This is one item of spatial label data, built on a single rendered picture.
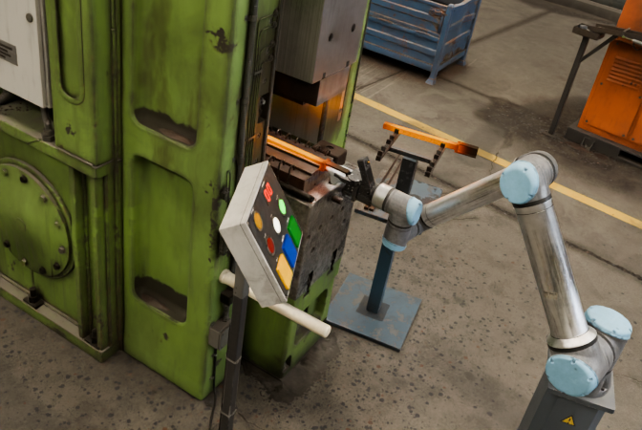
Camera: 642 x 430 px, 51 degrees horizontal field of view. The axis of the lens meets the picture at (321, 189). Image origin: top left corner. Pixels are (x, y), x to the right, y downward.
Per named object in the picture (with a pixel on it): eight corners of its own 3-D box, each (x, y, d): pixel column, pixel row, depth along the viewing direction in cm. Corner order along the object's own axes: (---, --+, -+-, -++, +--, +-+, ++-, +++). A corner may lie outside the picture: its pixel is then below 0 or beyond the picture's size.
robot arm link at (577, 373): (619, 375, 208) (555, 147, 199) (598, 405, 197) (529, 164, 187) (572, 372, 219) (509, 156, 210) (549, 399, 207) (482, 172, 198)
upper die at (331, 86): (345, 90, 237) (350, 65, 232) (315, 107, 222) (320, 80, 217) (249, 53, 253) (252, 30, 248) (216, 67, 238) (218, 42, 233)
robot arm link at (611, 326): (621, 357, 225) (642, 318, 216) (602, 383, 213) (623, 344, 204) (579, 332, 233) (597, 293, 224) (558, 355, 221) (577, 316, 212)
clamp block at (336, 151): (345, 163, 265) (348, 149, 262) (334, 171, 259) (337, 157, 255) (319, 153, 270) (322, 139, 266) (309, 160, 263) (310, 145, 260)
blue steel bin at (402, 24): (466, 64, 655) (486, -9, 618) (433, 86, 595) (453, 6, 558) (362, 28, 703) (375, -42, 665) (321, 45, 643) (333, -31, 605)
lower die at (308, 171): (330, 175, 256) (333, 156, 251) (302, 196, 241) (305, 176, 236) (242, 137, 272) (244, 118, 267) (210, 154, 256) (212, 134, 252)
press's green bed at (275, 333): (326, 333, 313) (342, 255, 288) (281, 382, 284) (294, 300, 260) (231, 283, 333) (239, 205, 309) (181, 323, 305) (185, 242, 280)
